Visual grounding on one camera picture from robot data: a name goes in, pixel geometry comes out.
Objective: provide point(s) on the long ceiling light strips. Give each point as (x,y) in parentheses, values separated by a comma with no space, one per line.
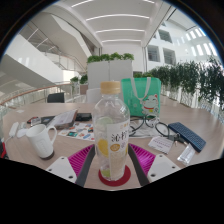
(116,16)

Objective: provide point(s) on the white ceramic mug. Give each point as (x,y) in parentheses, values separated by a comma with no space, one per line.
(41,143)

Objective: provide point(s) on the black pouch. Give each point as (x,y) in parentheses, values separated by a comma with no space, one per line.
(83,116)

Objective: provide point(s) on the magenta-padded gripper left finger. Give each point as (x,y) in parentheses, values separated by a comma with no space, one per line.
(75,161)

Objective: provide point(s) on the black notebook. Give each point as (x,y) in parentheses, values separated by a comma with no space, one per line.
(46,120)

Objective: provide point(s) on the white chair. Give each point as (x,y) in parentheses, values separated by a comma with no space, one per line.
(93,95)

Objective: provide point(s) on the white power strip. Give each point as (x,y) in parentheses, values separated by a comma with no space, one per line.
(13,129)

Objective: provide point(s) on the white staircase with railing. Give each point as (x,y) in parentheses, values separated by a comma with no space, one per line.
(30,63)

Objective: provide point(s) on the black office chair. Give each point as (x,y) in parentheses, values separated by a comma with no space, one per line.
(56,97)

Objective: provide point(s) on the row of green hedge plants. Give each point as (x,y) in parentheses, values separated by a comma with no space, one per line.
(193,80)

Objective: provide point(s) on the potted plants in brown planter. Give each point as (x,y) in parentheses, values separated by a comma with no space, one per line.
(80,83)

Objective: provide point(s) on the small red black case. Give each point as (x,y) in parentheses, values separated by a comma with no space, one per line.
(33,120)

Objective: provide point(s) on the flat round red coaster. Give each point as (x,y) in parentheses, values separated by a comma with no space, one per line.
(126,178)

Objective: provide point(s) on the white cabinet topped with plants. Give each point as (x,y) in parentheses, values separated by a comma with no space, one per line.
(110,70)

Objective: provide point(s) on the clear drink bottle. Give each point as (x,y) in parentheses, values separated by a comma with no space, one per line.
(111,133)

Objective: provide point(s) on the clear plastic packet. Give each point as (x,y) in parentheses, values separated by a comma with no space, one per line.
(186,154)

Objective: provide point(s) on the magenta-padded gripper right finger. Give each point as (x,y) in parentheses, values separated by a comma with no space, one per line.
(148,161)

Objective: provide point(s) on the green tote bag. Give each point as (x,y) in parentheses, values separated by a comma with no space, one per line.
(146,96)

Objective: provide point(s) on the brown box with paper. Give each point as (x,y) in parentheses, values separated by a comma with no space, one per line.
(63,119)

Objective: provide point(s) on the white printed card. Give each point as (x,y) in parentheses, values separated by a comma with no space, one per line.
(160,145)

